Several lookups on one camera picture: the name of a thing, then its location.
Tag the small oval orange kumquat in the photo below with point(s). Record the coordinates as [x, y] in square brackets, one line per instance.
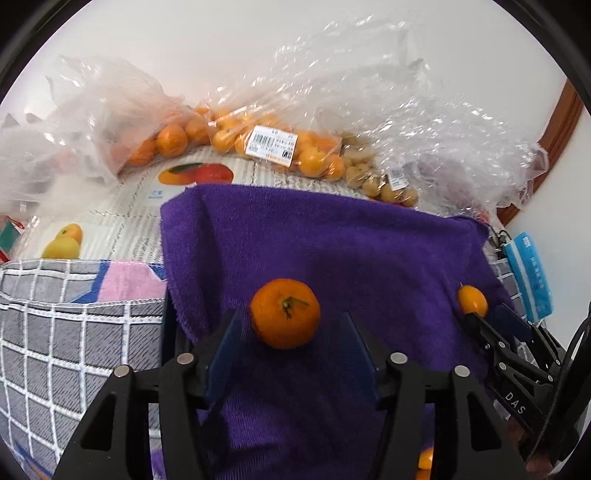
[472, 299]

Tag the clear labelled bag of oranges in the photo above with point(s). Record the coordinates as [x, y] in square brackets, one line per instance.
[314, 157]

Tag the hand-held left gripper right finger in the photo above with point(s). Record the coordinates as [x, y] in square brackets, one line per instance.
[364, 364]

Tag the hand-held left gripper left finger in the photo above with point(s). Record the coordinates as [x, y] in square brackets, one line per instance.
[224, 357]

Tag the white plastic bag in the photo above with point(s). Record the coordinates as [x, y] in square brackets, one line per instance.
[37, 161]

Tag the clear bag of brown fruits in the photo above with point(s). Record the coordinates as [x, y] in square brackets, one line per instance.
[369, 184]

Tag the purple towel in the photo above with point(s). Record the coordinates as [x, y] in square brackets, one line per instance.
[323, 240]

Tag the crumpled clear plastic wrap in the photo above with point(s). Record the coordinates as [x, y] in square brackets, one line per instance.
[415, 92]

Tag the red and green carton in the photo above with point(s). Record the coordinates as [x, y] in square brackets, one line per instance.
[9, 237]

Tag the brown wooden door frame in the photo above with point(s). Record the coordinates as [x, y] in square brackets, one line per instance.
[561, 124]

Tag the grey plaid blanket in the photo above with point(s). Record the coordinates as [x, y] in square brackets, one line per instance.
[69, 346]

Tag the pinkish plastic bag of oranges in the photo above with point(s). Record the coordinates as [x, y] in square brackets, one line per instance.
[115, 115]

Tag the blue tissue pack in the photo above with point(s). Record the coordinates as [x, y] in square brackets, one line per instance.
[531, 277]

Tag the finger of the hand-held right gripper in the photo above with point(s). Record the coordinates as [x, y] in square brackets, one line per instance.
[480, 330]
[508, 318]

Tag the mandarin orange with green stem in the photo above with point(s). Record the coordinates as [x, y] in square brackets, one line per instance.
[285, 313]

